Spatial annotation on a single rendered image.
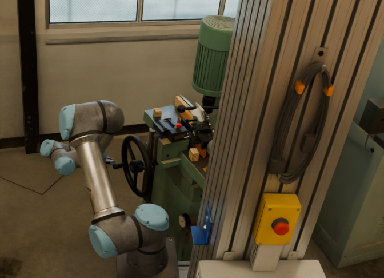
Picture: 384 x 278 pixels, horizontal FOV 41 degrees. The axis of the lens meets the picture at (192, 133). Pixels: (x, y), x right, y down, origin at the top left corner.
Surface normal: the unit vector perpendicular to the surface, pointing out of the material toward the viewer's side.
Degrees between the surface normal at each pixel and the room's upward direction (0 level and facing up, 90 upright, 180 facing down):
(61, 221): 0
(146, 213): 7
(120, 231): 37
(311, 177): 90
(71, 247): 0
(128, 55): 90
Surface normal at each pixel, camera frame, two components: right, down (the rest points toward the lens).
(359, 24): 0.13, 0.56
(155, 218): 0.24, -0.84
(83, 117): 0.41, -0.33
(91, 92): 0.38, 0.55
